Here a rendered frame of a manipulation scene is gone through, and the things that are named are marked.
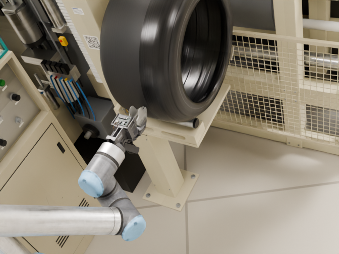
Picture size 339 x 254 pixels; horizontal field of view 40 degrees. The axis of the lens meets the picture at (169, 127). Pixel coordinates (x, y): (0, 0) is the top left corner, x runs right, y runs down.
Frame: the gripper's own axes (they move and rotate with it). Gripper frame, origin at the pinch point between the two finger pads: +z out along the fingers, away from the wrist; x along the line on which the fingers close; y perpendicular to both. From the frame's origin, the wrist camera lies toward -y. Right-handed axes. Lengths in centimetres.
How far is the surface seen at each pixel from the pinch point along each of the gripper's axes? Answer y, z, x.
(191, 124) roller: -23.2, 15.1, -7.5
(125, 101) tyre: 2.0, 1.0, 7.9
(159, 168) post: -83, 23, 30
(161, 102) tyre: 5.2, 1.7, -8.2
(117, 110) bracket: -20.1, 11.0, 26.3
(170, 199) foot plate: -113, 21, 30
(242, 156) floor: -114, 64, 1
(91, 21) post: 19.1, 22.1, 30.5
